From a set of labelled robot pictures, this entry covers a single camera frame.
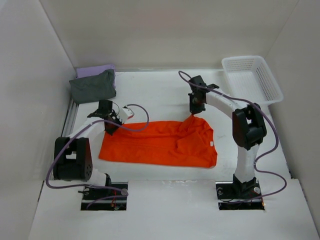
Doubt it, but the grey t-shirt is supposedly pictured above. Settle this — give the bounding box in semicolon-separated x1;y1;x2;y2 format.
69;69;117;105

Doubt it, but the purple t-shirt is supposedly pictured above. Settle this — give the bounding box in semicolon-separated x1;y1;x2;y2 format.
71;64;116;90

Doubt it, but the orange t-shirt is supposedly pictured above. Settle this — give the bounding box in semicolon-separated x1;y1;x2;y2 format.
98;115;218;169

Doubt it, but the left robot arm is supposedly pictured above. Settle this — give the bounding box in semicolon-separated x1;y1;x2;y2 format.
52;100;122;200

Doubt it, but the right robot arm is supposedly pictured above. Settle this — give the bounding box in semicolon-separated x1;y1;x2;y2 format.
187;75;267;200

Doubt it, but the white plastic laundry basket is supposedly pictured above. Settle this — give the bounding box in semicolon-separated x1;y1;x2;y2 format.
221;55;284;106

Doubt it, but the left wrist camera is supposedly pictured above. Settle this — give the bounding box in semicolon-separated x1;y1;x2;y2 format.
117;106;135;124

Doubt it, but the aluminium rail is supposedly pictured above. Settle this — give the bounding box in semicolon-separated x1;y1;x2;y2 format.
48;66;87;181

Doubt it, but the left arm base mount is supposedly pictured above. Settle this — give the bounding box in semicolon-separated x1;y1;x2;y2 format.
78;187;127;212

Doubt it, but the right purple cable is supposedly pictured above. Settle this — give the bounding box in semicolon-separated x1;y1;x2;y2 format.
177;70;288;203

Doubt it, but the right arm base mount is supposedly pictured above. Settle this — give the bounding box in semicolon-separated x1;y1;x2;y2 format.
215;181;265;211

